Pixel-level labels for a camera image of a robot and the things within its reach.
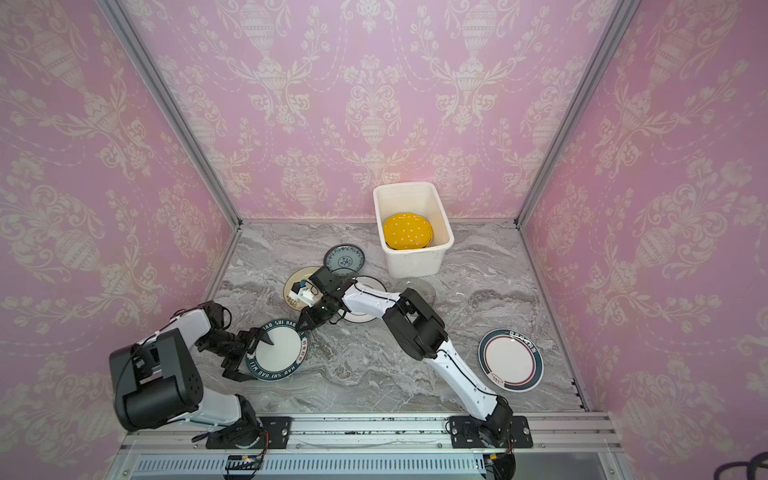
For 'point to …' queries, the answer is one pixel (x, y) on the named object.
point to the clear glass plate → (424, 288)
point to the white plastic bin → (424, 200)
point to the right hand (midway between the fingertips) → (299, 329)
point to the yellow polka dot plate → (407, 231)
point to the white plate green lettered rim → (283, 359)
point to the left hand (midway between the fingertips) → (266, 353)
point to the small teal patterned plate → (344, 260)
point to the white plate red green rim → (510, 360)
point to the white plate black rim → (372, 283)
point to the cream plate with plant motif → (299, 275)
